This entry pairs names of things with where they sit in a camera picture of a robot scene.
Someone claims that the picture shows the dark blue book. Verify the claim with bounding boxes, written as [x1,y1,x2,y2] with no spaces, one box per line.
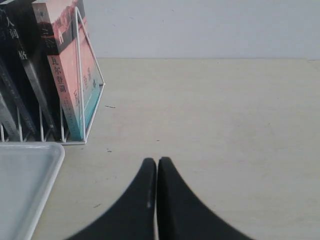
[0,3,40,140]

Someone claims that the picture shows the white plastic tray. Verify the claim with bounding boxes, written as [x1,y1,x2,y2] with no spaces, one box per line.
[0,142,65,240]

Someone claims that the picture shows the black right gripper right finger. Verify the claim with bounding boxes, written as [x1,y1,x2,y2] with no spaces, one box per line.
[156,157,250,240]

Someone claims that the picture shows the white wire book rack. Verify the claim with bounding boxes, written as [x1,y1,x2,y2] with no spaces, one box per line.
[0,0,105,144]

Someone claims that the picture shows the black book white characters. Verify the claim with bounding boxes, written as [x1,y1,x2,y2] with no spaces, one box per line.
[0,0,61,141]

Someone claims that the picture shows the grey white spine book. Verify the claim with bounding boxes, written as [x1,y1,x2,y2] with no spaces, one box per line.
[0,93,20,141]

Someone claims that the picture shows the pink and teal book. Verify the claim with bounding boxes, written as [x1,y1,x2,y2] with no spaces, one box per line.
[31,0,102,141]

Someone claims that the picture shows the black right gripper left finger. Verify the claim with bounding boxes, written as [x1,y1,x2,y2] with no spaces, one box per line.
[69,157,157,240]

